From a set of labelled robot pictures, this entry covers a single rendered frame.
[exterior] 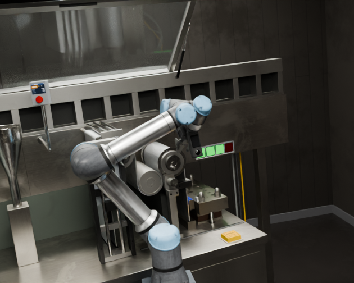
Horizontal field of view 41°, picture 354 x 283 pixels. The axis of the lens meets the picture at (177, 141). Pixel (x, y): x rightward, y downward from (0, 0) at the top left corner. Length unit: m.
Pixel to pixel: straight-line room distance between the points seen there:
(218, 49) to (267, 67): 1.48
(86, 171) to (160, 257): 0.42
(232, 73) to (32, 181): 1.24
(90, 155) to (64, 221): 0.93
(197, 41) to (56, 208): 2.26
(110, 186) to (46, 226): 0.79
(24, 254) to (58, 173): 0.44
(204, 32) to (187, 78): 1.68
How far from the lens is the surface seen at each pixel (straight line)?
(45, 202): 2.51
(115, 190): 1.83
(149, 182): 2.26
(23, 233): 2.26
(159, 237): 1.77
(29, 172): 2.46
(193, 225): 2.39
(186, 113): 1.67
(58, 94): 2.43
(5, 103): 2.41
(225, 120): 2.74
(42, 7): 2.06
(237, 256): 2.27
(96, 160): 1.66
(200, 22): 4.27
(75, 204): 2.54
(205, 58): 4.27
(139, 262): 2.12
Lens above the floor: 1.81
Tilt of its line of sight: 12 degrees down
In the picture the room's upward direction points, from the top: 6 degrees counter-clockwise
